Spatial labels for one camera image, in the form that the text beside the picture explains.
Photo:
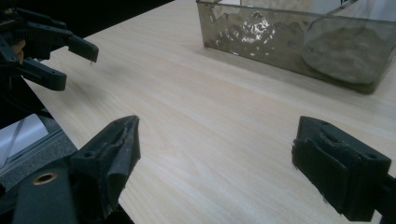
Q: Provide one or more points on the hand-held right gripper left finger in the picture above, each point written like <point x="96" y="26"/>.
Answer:
<point x="106" y="168"/>

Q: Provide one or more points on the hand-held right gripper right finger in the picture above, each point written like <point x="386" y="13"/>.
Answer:
<point x="339" y="168"/>

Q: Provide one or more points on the clear brown plastic box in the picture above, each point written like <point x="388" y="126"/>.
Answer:
<point x="249" y="32"/>

